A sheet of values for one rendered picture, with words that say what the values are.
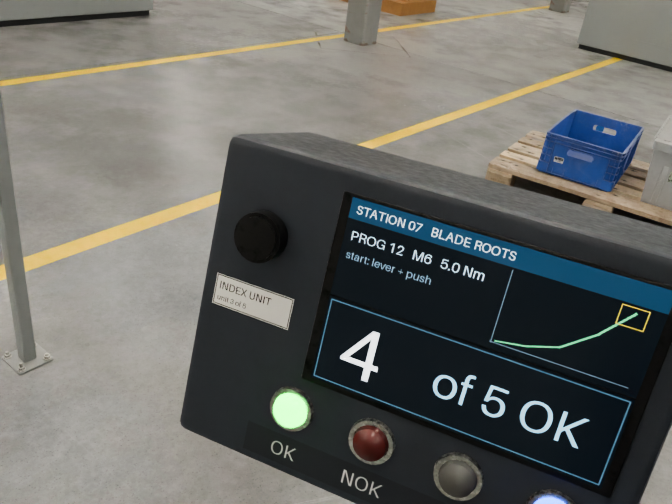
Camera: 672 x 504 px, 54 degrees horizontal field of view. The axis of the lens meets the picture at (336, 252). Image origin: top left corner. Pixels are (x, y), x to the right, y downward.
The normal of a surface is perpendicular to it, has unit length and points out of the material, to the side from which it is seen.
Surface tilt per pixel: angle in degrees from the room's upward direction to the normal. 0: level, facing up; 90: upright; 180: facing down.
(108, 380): 0
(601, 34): 90
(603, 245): 53
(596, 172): 90
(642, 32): 90
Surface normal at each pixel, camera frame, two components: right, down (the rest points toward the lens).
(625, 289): -0.35, 0.18
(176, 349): 0.12, -0.86
